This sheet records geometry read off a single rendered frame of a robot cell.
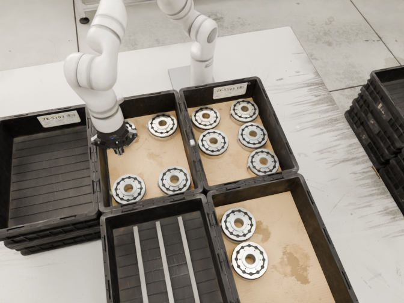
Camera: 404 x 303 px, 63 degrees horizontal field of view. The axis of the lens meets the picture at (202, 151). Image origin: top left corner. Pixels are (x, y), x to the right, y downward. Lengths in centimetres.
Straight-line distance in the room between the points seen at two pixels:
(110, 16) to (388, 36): 275
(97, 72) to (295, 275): 75
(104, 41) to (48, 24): 240
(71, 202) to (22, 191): 17
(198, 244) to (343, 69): 209
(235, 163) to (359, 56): 202
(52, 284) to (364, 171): 116
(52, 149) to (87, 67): 57
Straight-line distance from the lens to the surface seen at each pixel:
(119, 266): 101
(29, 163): 123
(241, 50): 166
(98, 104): 77
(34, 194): 117
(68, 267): 119
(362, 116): 202
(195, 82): 139
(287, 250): 104
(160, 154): 113
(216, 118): 118
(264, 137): 115
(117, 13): 78
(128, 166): 112
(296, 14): 318
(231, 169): 110
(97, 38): 75
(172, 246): 101
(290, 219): 107
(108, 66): 70
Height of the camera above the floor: 180
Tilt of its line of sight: 59 degrees down
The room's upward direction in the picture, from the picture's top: 3 degrees clockwise
